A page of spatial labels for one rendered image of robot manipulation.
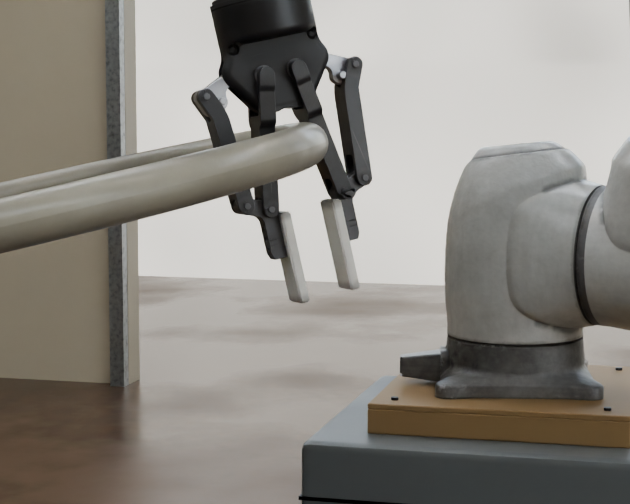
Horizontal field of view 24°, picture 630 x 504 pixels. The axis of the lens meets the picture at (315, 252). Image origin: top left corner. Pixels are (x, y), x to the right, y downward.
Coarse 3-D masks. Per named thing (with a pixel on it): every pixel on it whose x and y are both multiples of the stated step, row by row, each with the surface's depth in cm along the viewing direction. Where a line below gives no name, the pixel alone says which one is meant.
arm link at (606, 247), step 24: (624, 144) 151; (624, 168) 148; (600, 192) 155; (624, 192) 149; (600, 216) 152; (624, 216) 149; (600, 240) 151; (624, 240) 149; (576, 264) 152; (600, 264) 151; (624, 264) 149; (600, 288) 152; (624, 288) 150; (600, 312) 154; (624, 312) 152
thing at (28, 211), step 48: (192, 144) 120; (240, 144) 89; (288, 144) 92; (0, 192) 124; (48, 192) 81; (96, 192) 81; (144, 192) 83; (192, 192) 85; (0, 240) 80; (48, 240) 81
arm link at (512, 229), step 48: (528, 144) 159; (480, 192) 158; (528, 192) 156; (576, 192) 156; (480, 240) 158; (528, 240) 155; (576, 240) 153; (480, 288) 158; (528, 288) 156; (576, 288) 154; (480, 336) 159; (528, 336) 158; (576, 336) 161
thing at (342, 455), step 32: (384, 384) 183; (352, 416) 165; (320, 448) 152; (352, 448) 151; (384, 448) 150; (416, 448) 150; (448, 448) 149; (480, 448) 149; (512, 448) 149; (544, 448) 149; (576, 448) 149; (608, 448) 149; (320, 480) 152; (352, 480) 151; (384, 480) 150; (416, 480) 149; (448, 480) 149; (480, 480) 148; (512, 480) 147; (544, 480) 146; (576, 480) 145; (608, 480) 144
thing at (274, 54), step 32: (224, 0) 107; (256, 0) 105; (288, 0) 106; (224, 32) 107; (256, 32) 106; (288, 32) 106; (224, 64) 108; (256, 64) 108; (288, 64) 109; (320, 64) 110; (256, 96) 108; (288, 96) 109
